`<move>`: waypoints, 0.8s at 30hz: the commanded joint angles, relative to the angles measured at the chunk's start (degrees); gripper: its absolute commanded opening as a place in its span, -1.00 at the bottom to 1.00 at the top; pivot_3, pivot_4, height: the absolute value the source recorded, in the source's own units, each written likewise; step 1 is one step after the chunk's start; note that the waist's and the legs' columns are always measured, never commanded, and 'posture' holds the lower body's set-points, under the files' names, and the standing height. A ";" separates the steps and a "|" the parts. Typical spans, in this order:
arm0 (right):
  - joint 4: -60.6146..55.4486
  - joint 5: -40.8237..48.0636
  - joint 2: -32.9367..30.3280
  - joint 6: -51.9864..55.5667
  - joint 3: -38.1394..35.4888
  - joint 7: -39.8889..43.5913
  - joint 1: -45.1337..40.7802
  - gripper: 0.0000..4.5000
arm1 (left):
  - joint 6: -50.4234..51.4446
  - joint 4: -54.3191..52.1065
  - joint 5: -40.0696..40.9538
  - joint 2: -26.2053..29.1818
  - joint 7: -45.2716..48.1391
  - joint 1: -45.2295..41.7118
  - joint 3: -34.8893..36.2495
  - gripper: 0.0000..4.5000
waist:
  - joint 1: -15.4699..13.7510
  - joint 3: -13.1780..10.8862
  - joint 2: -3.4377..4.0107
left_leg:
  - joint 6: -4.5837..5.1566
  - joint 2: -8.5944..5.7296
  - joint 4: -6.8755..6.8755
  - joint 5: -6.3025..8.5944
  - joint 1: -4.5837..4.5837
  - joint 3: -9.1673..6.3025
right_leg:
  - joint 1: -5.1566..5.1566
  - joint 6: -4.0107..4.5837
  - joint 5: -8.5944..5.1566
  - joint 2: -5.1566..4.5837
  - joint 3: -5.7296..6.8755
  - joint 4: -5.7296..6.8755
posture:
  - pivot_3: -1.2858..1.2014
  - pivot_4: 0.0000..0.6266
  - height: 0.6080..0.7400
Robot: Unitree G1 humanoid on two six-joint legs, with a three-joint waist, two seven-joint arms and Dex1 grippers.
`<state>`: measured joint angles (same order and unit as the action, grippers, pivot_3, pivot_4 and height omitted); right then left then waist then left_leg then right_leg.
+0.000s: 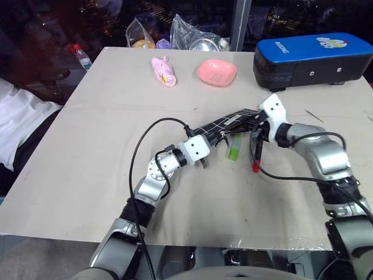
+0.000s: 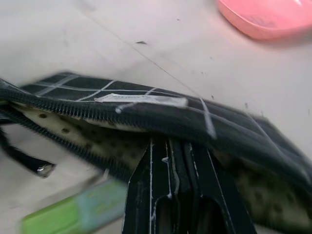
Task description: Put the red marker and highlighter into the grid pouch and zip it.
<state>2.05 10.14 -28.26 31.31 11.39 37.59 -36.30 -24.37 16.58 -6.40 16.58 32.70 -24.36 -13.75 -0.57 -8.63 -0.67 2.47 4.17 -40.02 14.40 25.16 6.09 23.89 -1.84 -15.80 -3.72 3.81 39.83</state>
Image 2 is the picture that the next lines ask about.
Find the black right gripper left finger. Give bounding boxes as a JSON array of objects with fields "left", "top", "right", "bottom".
[{"left": 122, "top": 137, "right": 182, "bottom": 234}]

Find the pink plastic tray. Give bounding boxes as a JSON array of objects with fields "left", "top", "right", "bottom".
[{"left": 217, "top": 0, "right": 312, "bottom": 41}]

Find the black grid pencil pouch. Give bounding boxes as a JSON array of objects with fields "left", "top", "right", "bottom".
[{"left": 0, "top": 71, "right": 312, "bottom": 234}]

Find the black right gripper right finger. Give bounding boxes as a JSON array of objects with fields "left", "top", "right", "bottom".
[{"left": 181, "top": 141, "right": 258, "bottom": 234}]

